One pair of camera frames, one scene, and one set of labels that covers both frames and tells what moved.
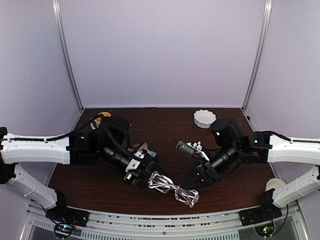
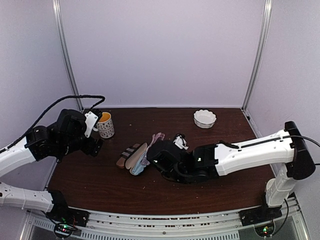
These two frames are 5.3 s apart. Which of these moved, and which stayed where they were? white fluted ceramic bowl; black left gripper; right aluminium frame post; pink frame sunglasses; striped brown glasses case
Moved: striped brown glasses case; pink frame sunglasses; black left gripper
Stayed: right aluminium frame post; white fluted ceramic bowl
